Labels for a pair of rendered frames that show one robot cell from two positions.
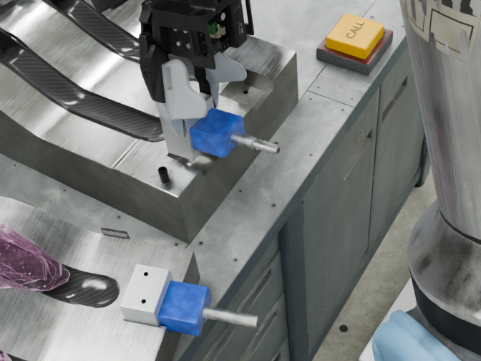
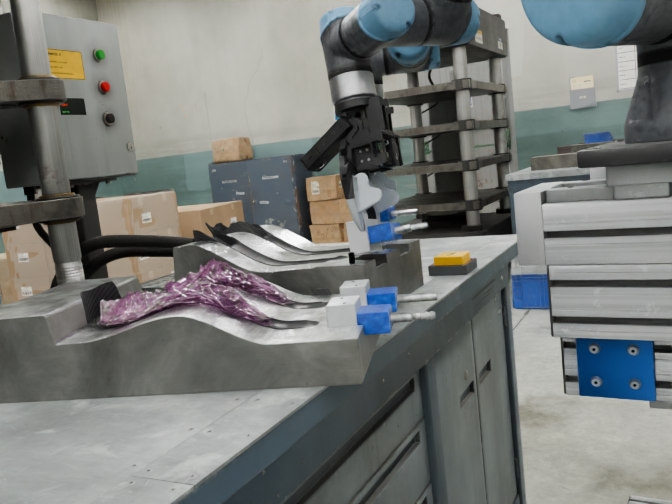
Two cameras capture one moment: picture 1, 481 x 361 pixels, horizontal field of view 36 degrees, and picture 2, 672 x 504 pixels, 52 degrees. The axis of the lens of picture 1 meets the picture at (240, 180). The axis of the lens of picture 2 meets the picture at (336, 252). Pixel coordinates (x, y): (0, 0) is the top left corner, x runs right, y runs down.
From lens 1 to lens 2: 0.76 m
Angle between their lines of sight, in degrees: 43
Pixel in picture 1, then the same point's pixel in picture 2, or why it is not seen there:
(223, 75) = (384, 204)
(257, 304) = (413, 462)
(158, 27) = (350, 150)
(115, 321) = not seen: hidden behind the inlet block
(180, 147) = (360, 245)
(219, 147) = (388, 230)
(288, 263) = (432, 437)
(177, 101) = (362, 197)
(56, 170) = not seen: hidden behind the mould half
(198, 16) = (376, 131)
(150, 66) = (347, 170)
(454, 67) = not seen: outside the picture
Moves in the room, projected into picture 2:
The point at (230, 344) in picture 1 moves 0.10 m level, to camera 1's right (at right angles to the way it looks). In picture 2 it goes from (397, 480) to (453, 469)
